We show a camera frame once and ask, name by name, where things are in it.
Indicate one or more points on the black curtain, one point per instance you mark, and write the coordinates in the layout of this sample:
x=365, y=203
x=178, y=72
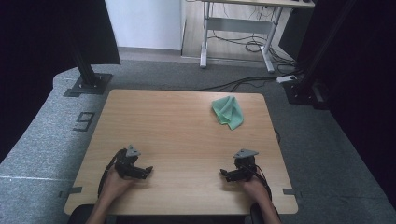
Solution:
x=37, y=62
x=367, y=93

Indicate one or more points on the black metal stand with base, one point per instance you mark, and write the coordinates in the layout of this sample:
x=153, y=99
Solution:
x=306, y=84
x=88, y=79

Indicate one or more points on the person's left hand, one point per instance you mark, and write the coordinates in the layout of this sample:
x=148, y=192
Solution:
x=114, y=186

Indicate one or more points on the white metal desk frame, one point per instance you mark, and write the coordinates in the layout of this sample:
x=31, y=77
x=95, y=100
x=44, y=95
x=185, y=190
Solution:
x=238, y=26

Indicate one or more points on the green microfibre cloth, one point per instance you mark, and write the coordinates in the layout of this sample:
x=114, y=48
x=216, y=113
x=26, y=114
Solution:
x=227, y=112

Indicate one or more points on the person's left leg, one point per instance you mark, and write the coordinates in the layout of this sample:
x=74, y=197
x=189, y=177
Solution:
x=80, y=214

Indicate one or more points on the person's right hand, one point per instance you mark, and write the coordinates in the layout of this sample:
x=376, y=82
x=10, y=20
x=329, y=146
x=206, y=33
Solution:
x=256, y=188

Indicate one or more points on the person's right leg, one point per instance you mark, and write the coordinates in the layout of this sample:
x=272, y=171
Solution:
x=255, y=214

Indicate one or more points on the black computer case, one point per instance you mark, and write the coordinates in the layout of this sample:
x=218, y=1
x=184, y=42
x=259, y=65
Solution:
x=294, y=32

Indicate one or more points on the person's leg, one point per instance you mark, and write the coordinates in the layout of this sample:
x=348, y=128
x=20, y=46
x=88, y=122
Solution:
x=255, y=214
x=80, y=214

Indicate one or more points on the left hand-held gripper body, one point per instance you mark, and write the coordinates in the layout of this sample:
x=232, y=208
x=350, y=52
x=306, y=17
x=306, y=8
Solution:
x=126, y=163

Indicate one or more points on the white power strip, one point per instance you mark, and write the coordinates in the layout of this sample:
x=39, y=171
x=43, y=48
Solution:
x=286, y=79

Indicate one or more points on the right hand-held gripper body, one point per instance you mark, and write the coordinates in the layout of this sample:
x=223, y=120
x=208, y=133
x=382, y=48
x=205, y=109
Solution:
x=246, y=165

